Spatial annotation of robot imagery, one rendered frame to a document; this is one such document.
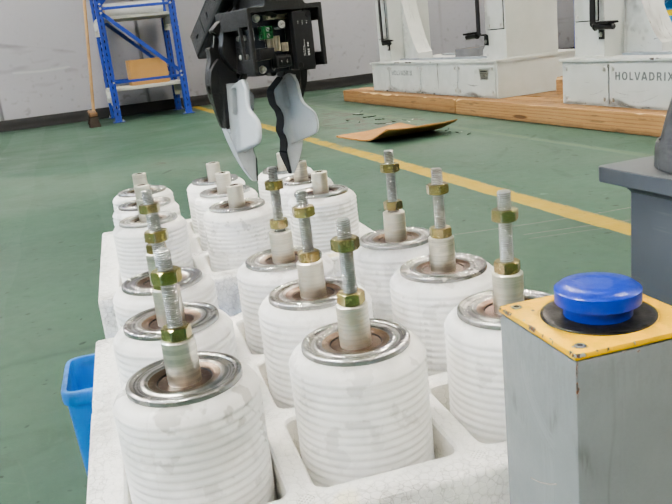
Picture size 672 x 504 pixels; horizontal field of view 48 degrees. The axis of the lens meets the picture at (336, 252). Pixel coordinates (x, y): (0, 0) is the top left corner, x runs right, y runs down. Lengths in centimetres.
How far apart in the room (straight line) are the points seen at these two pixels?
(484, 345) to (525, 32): 347
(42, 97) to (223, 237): 595
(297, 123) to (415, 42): 434
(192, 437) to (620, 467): 24
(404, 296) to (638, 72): 248
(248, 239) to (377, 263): 30
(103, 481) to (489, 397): 27
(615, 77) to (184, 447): 281
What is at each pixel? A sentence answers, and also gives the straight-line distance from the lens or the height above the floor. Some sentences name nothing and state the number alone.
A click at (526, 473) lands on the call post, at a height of 23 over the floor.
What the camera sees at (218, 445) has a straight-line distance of 48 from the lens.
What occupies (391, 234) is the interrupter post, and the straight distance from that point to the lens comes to 76.
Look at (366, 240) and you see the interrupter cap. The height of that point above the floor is 25.
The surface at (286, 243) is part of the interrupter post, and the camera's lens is 73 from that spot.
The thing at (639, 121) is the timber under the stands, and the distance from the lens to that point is 296.
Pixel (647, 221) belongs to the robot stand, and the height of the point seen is 25.
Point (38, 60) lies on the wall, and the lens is 690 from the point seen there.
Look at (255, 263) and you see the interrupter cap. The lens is 74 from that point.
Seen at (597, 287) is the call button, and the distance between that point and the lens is 37.
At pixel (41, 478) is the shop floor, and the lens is 98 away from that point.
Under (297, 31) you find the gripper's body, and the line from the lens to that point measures 67.
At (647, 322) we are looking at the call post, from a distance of 38.
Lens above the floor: 46
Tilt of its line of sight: 16 degrees down
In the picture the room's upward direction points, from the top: 6 degrees counter-clockwise
